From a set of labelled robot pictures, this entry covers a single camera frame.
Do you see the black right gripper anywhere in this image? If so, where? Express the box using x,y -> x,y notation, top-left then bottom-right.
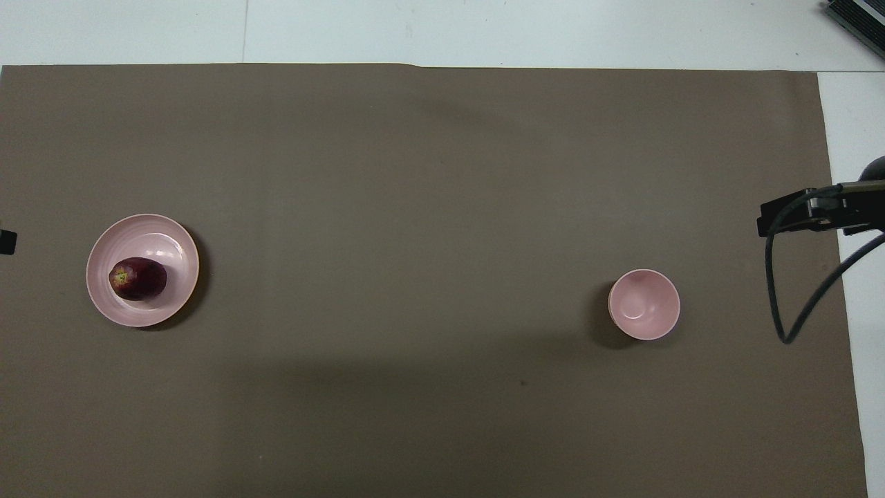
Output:
756,187 -> 885,239

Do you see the dark red apple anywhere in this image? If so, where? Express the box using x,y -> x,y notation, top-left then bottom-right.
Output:
109,257 -> 169,302

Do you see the pink plate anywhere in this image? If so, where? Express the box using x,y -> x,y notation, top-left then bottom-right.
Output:
86,213 -> 201,329

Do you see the pink bowl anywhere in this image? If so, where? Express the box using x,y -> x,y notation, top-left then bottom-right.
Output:
608,268 -> 682,342

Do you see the black ridged metal block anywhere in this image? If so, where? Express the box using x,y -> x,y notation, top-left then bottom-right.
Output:
823,0 -> 885,60

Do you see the brown table mat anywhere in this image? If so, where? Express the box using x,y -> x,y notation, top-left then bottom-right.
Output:
0,64 -> 869,498

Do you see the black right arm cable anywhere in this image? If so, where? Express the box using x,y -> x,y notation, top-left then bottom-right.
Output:
763,179 -> 885,345

